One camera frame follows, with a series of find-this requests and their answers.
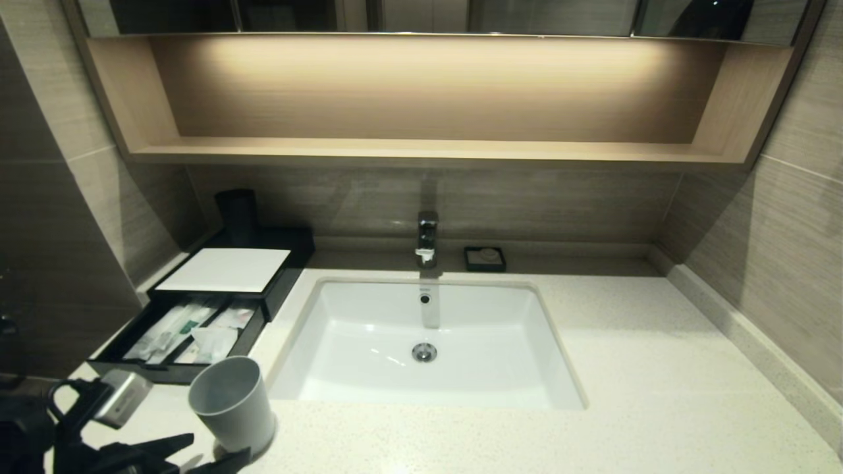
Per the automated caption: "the grey plastic cup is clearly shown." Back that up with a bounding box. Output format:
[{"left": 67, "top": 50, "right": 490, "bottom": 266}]
[{"left": 188, "top": 355, "right": 277, "bottom": 456}]

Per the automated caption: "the black drawer with toiletries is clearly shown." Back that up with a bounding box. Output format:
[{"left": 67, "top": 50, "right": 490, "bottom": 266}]
[{"left": 86, "top": 290, "right": 267, "bottom": 386}]

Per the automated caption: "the long translucent toothbrush packet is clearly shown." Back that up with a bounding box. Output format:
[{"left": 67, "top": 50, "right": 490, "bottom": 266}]
[{"left": 124, "top": 308, "right": 192, "bottom": 361}]

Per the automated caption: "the translucent packet with green band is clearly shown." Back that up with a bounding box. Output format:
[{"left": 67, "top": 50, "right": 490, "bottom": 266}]
[{"left": 145, "top": 302, "right": 221, "bottom": 364}]

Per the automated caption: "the black box with white lid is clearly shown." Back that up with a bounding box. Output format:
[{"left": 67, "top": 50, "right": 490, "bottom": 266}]
[{"left": 150, "top": 226, "right": 315, "bottom": 322}]

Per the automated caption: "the white folded sachet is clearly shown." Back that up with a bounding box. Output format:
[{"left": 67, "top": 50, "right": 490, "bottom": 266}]
[{"left": 178, "top": 326, "right": 239, "bottom": 365}]

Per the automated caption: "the small white flat sachet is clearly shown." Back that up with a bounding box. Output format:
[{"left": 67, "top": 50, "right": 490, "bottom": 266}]
[{"left": 216, "top": 307, "right": 256, "bottom": 330}]

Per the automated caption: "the white sink basin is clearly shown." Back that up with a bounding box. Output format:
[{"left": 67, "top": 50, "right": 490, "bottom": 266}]
[{"left": 261, "top": 276, "right": 587, "bottom": 410}]

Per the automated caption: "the black cup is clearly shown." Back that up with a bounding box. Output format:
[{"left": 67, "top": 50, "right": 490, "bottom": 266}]
[{"left": 215, "top": 189, "right": 259, "bottom": 246}]

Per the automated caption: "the chrome faucet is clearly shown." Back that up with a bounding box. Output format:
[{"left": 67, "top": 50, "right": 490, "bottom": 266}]
[{"left": 415, "top": 211, "right": 441, "bottom": 268}]

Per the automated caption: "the black soap dish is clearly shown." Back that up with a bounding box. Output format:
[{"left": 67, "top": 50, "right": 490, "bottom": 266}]
[{"left": 464, "top": 246, "right": 506, "bottom": 273}]

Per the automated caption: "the mirror cabinet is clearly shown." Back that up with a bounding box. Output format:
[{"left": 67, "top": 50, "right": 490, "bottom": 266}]
[{"left": 76, "top": 0, "right": 811, "bottom": 43}]

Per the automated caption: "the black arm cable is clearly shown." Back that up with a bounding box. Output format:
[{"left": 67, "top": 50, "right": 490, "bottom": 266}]
[{"left": 47, "top": 379, "right": 113, "bottom": 435}]

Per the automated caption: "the light wooden wall shelf niche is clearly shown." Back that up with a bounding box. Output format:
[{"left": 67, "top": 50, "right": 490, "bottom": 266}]
[{"left": 82, "top": 34, "right": 794, "bottom": 165}]

